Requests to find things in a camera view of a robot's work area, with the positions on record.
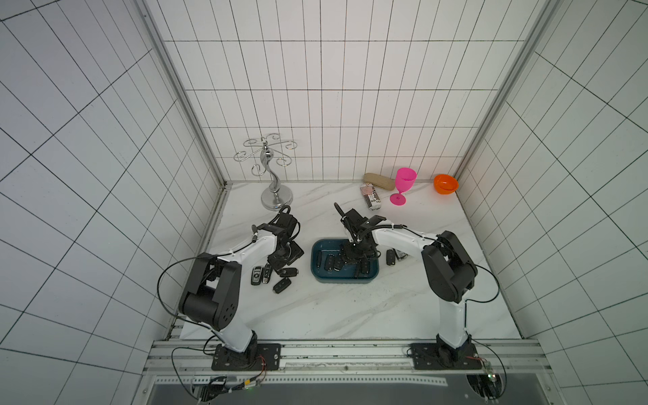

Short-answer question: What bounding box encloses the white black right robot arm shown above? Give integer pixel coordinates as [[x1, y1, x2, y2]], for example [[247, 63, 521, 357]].
[[334, 204, 478, 350]]

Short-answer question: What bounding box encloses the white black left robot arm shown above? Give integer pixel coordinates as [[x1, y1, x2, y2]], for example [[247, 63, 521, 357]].
[[178, 205, 304, 353]]

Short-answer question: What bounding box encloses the teal storage box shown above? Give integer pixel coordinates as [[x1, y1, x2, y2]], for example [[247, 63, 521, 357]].
[[310, 238, 380, 285]]

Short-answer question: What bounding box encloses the black VW key fob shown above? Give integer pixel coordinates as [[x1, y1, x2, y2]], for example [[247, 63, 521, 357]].
[[386, 249, 397, 267]]

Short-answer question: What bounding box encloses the silver BMW smart key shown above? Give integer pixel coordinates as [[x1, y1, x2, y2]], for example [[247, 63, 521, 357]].
[[394, 249, 408, 261]]

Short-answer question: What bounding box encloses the black silver flip key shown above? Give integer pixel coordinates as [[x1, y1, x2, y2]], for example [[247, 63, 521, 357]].
[[262, 263, 273, 285]]

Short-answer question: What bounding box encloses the black silver BMW key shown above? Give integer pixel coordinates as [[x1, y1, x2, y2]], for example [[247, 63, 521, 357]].
[[251, 266, 263, 286]]

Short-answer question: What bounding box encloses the silver chrome cup stand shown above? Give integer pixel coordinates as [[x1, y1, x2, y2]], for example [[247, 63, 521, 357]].
[[234, 133, 298, 211]]

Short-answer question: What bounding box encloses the flag print can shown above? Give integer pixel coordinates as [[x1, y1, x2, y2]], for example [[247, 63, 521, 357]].
[[359, 183, 381, 211]]

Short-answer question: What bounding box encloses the tan bread roll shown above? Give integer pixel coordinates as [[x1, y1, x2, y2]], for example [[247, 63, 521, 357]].
[[363, 173, 396, 191]]

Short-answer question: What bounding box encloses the pink plastic goblet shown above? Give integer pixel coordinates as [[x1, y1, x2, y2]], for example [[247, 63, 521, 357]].
[[390, 167, 418, 206]]

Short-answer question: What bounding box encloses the orange plastic bowl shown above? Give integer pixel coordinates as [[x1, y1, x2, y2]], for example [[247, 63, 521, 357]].
[[433, 174, 459, 195]]

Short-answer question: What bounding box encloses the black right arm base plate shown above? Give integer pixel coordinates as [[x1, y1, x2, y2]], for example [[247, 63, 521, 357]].
[[407, 341, 483, 371]]

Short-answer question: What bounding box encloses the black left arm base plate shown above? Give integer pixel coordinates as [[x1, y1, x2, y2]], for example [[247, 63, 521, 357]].
[[211, 344, 282, 371]]

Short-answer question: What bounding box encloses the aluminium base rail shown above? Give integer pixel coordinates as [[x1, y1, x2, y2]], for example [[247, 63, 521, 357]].
[[143, 339, 551, 379]]

